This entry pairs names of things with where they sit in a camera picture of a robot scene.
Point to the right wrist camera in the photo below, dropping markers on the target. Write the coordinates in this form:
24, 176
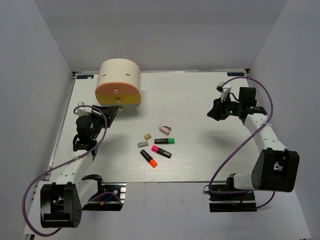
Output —
224, 89

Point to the yellow drawer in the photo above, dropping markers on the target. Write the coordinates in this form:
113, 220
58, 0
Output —
116, 98

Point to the orange cap black highlighter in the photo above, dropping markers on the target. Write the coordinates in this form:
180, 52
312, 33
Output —
148, 158

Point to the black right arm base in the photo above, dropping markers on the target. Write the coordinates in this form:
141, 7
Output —
231, 203

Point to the blue corner sticker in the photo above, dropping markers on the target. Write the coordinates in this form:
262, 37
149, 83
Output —
235, 74
87, 76

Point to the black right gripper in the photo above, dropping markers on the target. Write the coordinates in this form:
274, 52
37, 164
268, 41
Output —
217, 112

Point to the orange top drawer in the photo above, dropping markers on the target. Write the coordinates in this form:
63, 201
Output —
110, 88

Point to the cream round drawer cabinet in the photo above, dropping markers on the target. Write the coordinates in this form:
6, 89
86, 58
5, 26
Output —
119, 70

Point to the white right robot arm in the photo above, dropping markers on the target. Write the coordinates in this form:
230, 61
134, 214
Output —
276, 167

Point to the blue right corner sticker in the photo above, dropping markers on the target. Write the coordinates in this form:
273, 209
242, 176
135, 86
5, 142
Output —
235, 74

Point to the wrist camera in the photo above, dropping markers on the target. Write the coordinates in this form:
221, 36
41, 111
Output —
81, 110
224, 89

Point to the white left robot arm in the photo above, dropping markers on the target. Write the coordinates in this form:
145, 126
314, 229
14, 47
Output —
62, 201

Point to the blue left corner sticker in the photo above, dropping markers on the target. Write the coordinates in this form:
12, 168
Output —
87, 76

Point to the tan small eraser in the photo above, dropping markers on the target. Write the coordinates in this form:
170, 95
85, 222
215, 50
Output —
147, 136

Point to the pink cap black highlighter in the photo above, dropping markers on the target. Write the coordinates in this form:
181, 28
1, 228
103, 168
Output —
161, 152

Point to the grey white eraser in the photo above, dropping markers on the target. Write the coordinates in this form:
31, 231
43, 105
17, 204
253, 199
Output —
142, 144

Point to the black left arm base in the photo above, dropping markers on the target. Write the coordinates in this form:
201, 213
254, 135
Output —
111, 198

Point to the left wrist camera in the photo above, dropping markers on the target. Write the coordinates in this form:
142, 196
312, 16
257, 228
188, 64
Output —
81, 110

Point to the pale green bottom drawer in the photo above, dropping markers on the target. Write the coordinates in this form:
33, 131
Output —
128, 109

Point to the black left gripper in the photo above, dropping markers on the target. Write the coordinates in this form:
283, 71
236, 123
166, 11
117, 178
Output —
108, 111

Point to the green cap black highlighter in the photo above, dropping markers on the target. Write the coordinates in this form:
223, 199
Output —
164, 141

